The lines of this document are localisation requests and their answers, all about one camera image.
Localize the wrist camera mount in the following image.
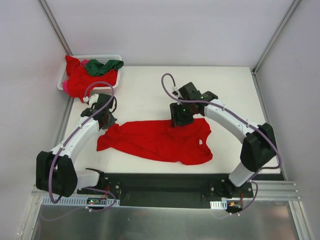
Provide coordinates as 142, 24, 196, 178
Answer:
83, 94, 99, 105
172, 85, 182, 105

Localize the right white slotted cable duct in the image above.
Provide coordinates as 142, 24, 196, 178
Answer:
210, 200, 228, 210

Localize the white slotted cable duct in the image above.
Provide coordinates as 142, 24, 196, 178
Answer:
41, 196, 120, 208
210, 200, 228, 210

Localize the red t shirt in basket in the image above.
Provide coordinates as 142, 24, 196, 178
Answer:
65, 55, 118, 101

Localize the left white slotted cable duct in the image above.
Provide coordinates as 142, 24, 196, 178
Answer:
41, 196, 120, 208

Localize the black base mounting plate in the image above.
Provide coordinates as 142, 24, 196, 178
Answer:
76, 172, 254, 208

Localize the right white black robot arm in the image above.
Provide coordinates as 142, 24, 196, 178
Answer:
170, 82, 276, 198

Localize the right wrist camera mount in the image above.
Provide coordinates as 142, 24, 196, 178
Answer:
172, 85, 182, 105

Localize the red t shirt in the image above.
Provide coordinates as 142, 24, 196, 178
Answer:
96, 118, 214, 166
65, 55, 118, 101

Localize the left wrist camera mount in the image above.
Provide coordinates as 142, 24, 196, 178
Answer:
83, 94, 99, 105

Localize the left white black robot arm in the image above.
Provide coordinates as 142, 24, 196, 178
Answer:
35, 93, 117, 198

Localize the green t shirt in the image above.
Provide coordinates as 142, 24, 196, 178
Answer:
84, 59, 124, 77

